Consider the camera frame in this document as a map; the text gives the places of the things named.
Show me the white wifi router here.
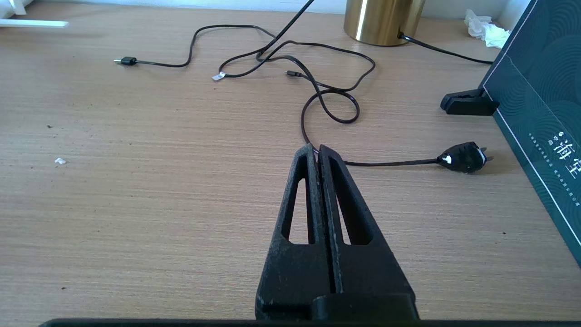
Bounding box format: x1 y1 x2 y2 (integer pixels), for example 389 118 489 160
0 0 69 28

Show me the crumpled white tissue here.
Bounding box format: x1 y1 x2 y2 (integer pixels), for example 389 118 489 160
464 9 511 49

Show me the black lamp power cord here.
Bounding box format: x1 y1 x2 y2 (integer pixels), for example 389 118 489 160
256 0 494 174

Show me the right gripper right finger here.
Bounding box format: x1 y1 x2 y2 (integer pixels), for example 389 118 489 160
318 144 419 319

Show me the thin black usb cable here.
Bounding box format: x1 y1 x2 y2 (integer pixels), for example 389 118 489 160
113 25 376 92

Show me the brass desk lamp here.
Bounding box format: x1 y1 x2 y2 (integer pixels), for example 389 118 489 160
344 0 426 47

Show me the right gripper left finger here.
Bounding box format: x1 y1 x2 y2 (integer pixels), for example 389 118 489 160
256 144 337 319

